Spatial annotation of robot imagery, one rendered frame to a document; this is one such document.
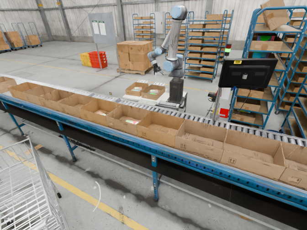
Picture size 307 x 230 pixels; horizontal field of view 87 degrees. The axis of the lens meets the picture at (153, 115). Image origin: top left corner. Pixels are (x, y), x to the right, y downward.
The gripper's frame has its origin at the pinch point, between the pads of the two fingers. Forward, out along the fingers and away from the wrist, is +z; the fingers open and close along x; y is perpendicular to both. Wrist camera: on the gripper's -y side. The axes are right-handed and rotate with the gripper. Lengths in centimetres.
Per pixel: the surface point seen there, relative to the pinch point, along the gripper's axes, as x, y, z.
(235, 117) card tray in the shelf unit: 73, 30, 101
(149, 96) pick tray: -16.7, -31.2, 19.8
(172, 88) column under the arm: 11.4, -2.0, 22.7
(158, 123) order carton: -49, 51, 50
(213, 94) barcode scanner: 28, 57, 49
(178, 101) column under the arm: 14.5, -4.3, 45.2
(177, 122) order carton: -36, 70, 55
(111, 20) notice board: 69, -303, -249
